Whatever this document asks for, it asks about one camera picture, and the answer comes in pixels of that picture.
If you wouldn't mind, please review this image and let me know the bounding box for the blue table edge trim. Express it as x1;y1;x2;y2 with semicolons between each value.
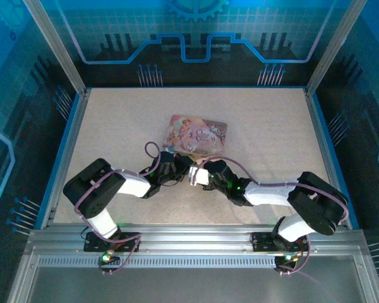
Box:
311;93;361;230
34;93;83;230

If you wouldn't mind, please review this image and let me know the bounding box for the aluminium side frame rail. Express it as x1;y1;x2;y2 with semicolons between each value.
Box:
304;88;351;229
40;88;93;230

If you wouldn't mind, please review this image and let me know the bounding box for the aluminium frame post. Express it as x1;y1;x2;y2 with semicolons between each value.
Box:
23;0;89;95
304;0;367;95

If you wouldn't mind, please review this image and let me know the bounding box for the aluminium front frame rail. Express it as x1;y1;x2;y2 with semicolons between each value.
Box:
6;224;379;303

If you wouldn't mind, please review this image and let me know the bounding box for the small lit controller board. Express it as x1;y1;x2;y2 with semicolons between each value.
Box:
97;251;121;273
274;252;299;272

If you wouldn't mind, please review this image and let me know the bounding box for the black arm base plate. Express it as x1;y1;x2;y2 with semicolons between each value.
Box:
83;232;142;253
251;232;310;253

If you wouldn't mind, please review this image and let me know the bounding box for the pink fairy storybook tin box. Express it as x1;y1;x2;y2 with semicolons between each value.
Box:
162;114;228;158

